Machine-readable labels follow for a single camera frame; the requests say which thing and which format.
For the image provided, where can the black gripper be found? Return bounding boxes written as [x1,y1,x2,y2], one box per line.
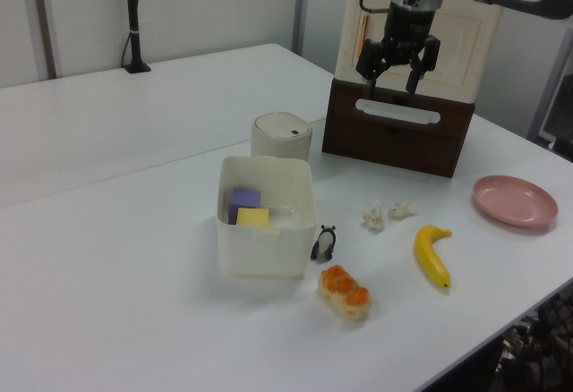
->
[355,1,442,98]

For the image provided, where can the white plastic box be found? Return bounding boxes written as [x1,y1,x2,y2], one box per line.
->
[216,155,319,280]

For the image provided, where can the brown wooden drawer box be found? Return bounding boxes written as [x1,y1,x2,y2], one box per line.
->
[321,76,475,179]

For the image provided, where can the cream plastic cabinet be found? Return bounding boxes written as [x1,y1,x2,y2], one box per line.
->
[335,0,505,105]

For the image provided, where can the white lidded trash can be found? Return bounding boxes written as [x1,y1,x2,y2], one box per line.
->
[250,112,313,163]

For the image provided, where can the crumpled white paper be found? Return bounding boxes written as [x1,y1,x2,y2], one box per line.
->
[387,201,417,221]

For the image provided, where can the white popcorn pieces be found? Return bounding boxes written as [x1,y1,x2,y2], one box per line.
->
[361,201,387,234]

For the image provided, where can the pink plate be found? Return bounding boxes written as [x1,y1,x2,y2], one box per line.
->
[473,175,560,231]

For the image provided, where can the yellow banana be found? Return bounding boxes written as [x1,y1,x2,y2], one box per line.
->
[413,224,453,295]

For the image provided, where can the black white panda toy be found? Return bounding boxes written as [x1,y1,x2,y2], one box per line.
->
[310,224,338,262]

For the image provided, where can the purple cube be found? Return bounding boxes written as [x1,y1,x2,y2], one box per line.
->
[227,187,262,226]

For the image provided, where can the yellow cube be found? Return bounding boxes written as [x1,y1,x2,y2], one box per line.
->
[235,207,270,228]

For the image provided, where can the orange glazed bread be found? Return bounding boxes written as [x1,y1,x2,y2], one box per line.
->
[317,264,373,321]

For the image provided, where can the black pole stand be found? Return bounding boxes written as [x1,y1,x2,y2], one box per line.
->
[123,0,152,74]

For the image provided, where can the dark tangled equipment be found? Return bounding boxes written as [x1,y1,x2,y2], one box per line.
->
[494,293,573,392]

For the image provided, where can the orange cabinet handle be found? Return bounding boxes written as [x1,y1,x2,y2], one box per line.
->
[356,13,372,57]

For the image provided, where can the white drawer handle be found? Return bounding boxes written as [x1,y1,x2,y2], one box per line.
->
[355,97,441,125]

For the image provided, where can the thin black pole cable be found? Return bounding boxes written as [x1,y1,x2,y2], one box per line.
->
[121,29,135,67]

